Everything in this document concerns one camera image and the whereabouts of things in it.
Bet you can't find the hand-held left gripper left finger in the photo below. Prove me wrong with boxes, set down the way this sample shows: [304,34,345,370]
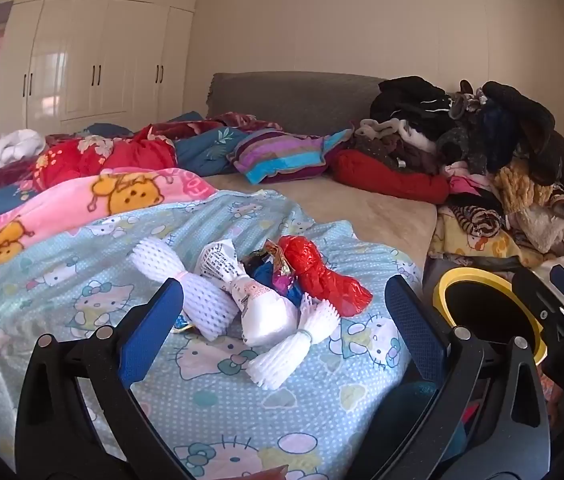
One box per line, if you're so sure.
[14,277,197,480]

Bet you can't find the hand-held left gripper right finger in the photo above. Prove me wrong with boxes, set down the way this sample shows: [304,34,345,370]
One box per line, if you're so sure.
[377,275,552,480]

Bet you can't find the large white foam fruit net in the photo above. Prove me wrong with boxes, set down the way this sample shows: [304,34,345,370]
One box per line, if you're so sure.
[129,237,240,342]

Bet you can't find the yellow rimmed trash bin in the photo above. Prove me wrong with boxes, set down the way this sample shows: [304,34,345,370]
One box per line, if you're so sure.
[432,267,550,376]

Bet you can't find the red plastic bag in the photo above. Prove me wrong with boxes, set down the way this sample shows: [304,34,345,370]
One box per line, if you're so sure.
[278,235,373,318]

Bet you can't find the white printed plastic bag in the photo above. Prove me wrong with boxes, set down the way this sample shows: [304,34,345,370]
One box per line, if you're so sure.
[196,239,300,347]

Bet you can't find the blue plastic bag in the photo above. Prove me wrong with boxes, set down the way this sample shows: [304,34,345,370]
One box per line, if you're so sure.
[251,260,305,308]

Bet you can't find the small white foam fruit net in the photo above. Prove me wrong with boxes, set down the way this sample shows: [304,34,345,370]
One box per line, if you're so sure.
[247,292,341,391]

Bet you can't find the colourful foil candy wrapper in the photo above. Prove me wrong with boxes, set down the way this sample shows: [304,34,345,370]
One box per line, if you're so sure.
[241,240,295,293]

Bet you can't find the yellow cartoon blanket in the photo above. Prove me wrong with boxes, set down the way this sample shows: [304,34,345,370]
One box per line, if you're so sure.
[429,205,527,263]

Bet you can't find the teal fleece trousers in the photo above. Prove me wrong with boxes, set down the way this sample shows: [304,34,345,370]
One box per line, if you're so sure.
[397,380,467,480]

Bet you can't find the light blue cartoon cat blanket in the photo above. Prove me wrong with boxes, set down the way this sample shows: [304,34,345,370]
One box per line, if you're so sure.
[0,189,425,480]

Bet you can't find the beige plush bed sheet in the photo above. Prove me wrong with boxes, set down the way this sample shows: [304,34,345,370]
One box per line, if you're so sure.
[204,172,437,266]

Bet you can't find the red bolster pillow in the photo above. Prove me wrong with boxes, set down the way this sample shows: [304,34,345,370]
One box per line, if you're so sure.
[331,149,450,206]

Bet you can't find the pink cartoon bear blanket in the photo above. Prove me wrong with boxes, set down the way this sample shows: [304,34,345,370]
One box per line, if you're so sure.
[0,167,220,271]

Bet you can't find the pile of clothes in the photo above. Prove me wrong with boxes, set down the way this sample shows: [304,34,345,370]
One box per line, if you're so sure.
[352,76,564,266]

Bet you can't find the red floral quilt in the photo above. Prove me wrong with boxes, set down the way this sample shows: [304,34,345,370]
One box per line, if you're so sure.
[32,127,177,193]

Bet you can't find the blue floral quilt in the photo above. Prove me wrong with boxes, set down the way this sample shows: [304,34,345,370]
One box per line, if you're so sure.
[169,110,255,178]

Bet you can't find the purple striped pillow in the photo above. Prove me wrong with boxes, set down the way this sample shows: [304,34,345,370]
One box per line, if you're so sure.
[227,127,355,184]

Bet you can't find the maroon floral blanket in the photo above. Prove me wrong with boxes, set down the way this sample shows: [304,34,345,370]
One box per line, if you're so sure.
[152,111,283,138]

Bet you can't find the white garment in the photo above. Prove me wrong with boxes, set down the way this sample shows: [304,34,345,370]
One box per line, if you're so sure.
[0,129,47,188]

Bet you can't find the grey upholstered headboard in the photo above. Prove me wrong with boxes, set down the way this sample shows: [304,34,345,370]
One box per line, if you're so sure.
[206,71,387,136]

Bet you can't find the white built-in wardrobe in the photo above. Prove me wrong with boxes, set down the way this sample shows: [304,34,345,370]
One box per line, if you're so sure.
[0,0,203,136]

